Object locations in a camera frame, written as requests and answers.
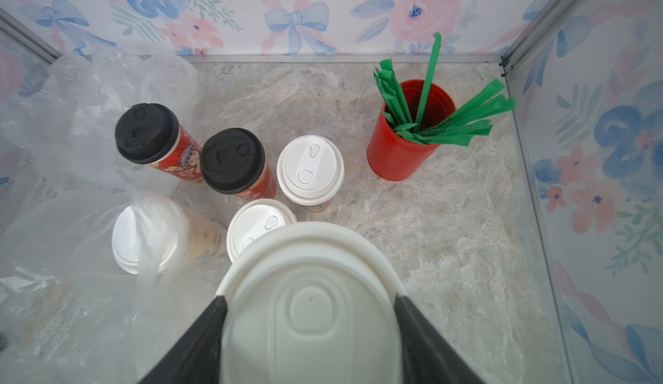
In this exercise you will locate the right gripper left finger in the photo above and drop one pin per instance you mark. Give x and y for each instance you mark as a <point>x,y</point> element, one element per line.
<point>196,357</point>

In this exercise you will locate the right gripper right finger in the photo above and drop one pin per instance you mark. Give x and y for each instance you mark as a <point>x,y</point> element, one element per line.
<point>426,356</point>

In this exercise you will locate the clear plastic carrier bag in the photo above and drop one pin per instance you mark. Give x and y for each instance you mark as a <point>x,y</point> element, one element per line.
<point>70,314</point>

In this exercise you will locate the spare clear plastic bags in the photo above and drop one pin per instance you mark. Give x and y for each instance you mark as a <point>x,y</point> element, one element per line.
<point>68,127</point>

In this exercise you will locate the red cup white lid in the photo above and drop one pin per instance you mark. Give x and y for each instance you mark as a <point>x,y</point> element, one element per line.
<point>253,221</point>

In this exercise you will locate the red cup black lid right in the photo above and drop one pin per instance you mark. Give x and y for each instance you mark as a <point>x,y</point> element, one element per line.
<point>234,162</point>

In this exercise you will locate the red cup black lid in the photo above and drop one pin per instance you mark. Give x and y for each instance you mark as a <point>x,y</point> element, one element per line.
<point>152,135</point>
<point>234,162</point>

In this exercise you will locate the red straw holder cup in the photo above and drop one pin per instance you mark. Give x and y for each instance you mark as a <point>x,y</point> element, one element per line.
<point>393,158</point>

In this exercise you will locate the white lid cup back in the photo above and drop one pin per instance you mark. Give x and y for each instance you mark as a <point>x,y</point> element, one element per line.
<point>311,171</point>

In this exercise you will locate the red cup black lid left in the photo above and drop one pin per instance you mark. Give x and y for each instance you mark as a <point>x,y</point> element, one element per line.
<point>152,135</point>

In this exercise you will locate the green wrapped straws bundle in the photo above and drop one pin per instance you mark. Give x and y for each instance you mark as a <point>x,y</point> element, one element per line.
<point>458,128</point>

